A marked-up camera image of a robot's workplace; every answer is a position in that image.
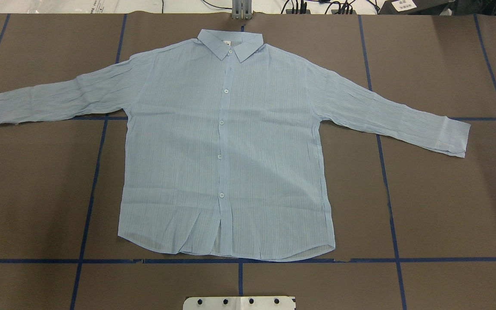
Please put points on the black label box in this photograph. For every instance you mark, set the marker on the black label box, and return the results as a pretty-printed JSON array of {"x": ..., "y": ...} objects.
[{"x": 414, "y": 7}]

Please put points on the grey aluminium frame post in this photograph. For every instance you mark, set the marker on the grey aluminium frame post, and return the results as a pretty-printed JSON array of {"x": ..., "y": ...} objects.
[{"x": 242, "y": 9}]

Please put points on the white camera column base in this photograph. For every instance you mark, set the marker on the white camera column base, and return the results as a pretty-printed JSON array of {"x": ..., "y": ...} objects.
[{"x": 241, "y": 303}]

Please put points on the light blue button shirt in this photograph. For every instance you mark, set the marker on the light blue button shirt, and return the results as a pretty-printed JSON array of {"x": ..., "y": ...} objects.
[{"x": 222, "y": 153}]

